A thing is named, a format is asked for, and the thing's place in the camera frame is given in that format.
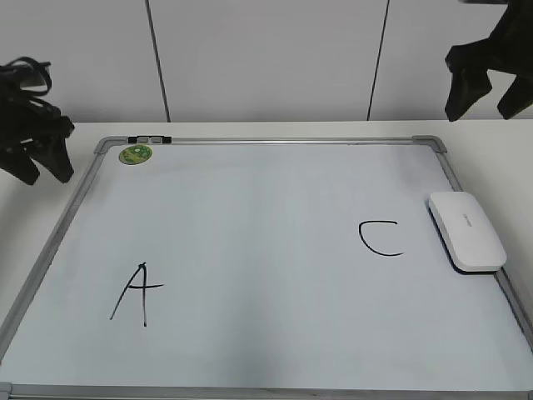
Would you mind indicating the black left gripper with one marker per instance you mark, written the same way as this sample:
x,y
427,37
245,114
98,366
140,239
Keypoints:
x,y
30,123

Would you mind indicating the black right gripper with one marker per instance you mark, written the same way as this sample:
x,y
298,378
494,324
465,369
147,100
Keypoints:
x,y
508,49

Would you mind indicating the white whiteboard eraser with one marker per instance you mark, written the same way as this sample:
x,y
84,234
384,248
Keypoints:
x,y
467,232

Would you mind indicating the green round sticker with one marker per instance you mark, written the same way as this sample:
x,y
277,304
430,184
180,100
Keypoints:
x,y
135,155

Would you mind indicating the grey framed whiteboard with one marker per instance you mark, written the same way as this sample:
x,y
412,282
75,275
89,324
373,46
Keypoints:
x,y
262,269

